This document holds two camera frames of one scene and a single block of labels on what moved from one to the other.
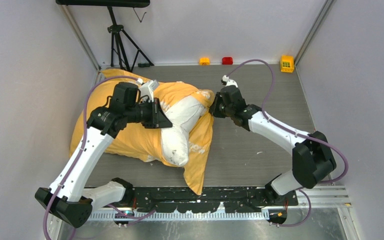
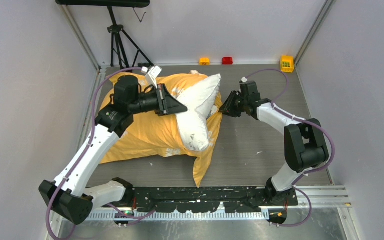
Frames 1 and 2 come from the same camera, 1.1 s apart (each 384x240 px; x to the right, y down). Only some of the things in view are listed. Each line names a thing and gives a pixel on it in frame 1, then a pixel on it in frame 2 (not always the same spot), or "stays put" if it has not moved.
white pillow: [175, 140] -> [198, 98]
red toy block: [227, 60] stays put
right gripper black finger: [214, 109] -> [233, 106]
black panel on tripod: [103, 2] stays put
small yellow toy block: [204, 61] stays put
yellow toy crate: [287, 63] stays put
